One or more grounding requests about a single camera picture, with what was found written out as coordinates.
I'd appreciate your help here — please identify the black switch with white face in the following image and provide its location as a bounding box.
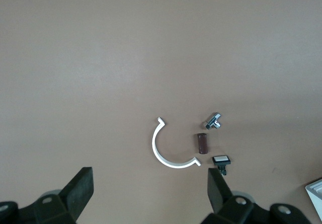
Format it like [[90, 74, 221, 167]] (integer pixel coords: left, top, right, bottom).
[[211, 155, 231, 176]]

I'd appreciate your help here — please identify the white drawer cabinet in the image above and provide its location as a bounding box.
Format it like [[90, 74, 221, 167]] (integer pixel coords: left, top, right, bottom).
[[305, 178, 322, 216]]

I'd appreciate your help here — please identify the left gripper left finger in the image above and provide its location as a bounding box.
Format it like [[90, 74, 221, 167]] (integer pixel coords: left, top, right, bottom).
[[0, 167, 95, 224]]

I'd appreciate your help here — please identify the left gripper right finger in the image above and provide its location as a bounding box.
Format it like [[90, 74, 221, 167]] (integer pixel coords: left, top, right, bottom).
[[201, 168, 314, 224]]

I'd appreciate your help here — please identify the dark brown terminal block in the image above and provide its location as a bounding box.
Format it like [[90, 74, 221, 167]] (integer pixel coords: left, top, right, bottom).
[[195, 132, 209, 155]]

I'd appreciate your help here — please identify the chrome pipe fitting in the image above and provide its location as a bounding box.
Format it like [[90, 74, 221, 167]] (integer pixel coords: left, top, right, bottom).
[[202, 112, 223, 130]]

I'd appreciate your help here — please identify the brown table mat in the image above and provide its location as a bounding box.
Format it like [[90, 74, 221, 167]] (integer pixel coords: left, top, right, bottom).
[[0, 0, 322, 224]]

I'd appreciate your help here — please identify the white semicircular clamp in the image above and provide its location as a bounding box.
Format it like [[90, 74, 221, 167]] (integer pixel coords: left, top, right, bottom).
[[151, 117, 202, 169]]

